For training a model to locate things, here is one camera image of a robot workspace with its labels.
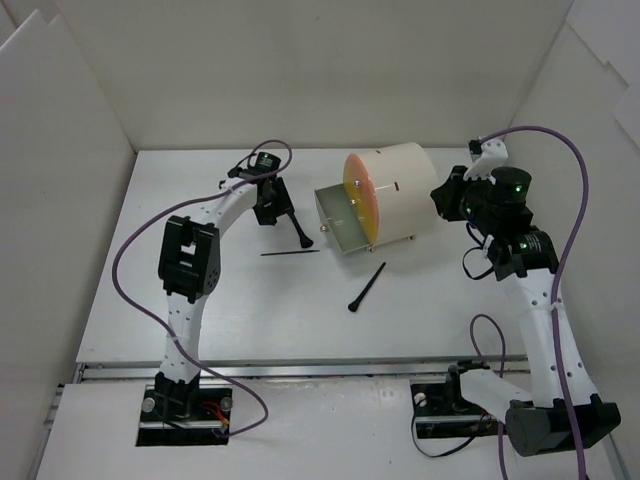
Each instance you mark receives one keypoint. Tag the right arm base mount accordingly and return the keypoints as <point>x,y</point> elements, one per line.
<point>440,411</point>

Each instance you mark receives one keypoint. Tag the orange drawer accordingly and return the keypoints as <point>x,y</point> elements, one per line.
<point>356,179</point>

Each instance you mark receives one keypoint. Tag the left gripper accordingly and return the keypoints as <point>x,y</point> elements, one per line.
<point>273,211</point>

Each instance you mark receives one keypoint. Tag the black brush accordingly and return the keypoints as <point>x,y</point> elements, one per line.
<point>305,241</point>
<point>355,304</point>

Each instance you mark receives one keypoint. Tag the thin black eyeliner pencil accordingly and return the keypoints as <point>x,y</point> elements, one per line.
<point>289,252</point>

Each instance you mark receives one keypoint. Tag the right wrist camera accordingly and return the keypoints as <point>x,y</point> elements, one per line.
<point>486,156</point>

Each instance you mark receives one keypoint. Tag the aluminium rail frame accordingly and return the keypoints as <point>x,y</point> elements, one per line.
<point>287,316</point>

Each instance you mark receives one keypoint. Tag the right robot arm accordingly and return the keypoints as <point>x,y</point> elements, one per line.
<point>564,410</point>

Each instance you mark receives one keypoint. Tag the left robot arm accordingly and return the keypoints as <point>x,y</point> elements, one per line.
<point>190,261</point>

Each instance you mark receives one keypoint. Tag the cream round drawer organizer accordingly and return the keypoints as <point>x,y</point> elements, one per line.
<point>403,177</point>

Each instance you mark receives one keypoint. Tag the grey green bottom drawer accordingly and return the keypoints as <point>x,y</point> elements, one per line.
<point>339,220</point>

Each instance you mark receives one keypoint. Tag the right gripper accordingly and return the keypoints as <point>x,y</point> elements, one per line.
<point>447,198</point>

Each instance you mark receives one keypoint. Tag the yellow drawer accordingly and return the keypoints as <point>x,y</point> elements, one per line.
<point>367,210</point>

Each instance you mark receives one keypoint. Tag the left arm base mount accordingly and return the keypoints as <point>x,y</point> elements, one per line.
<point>204,421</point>

